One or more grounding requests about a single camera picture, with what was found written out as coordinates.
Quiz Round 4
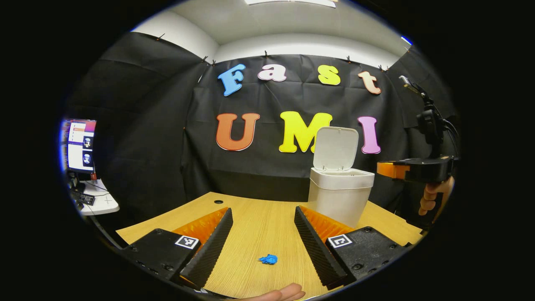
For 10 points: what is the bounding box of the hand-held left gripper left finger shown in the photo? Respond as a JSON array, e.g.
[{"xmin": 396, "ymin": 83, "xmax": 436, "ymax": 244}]
[{"xmin": 121, "ymin": 207, "xmax": 234, "ymax": 291}]

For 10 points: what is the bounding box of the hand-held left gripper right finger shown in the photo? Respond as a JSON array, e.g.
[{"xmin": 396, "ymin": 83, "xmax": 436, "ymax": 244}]
[{"xmin": 294, "ymin": 205, "xmax": 408, "ymax": 291}]

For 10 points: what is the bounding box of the white desktop garbage bin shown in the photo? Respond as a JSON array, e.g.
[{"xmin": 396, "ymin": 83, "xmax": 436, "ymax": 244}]
[{"xmin": 308, "ymin": 126, "xmax": 375, "ymax": 228}]

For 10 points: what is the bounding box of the wooden desktop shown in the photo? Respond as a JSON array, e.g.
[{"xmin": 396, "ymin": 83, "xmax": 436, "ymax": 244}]
[{"xmin": 116, "ymin": 191, "xmax": 425, "ymax": 301}]

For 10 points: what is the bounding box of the white side table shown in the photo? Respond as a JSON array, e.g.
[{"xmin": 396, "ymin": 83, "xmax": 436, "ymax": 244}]
[{"xmin": 69, "ymin": 179, "xmax": 120, "ymax": 216}]

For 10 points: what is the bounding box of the black backdrop cloth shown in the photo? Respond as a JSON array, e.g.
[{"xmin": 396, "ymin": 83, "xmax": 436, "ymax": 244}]
[{"xmin": 67, "ymin": 31, "xmax": 458, "ymax": 230}]

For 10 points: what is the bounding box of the black keyboard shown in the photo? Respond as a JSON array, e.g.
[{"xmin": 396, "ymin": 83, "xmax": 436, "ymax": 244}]
[{"xmin": 72, "ymin": 190, "xmax": 96, "ymax": 206}]

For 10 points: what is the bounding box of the computer monitor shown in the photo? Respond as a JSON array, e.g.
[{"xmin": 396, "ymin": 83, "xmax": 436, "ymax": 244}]
[{"xmin": 62, "ymin": 118, "xmax": 97, "ymax": 174}]

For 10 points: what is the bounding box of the ceiling light panel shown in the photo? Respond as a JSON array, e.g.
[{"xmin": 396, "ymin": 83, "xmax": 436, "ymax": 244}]
[{"xmin": 245, "ymin": 0, "xmax": 338, "ymax": 8}]

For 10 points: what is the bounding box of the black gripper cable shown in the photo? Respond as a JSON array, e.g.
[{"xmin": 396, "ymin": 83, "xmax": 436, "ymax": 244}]
[{"xmin": 442, "ymin": 118, "xmax": 461, "ymax": 158}]

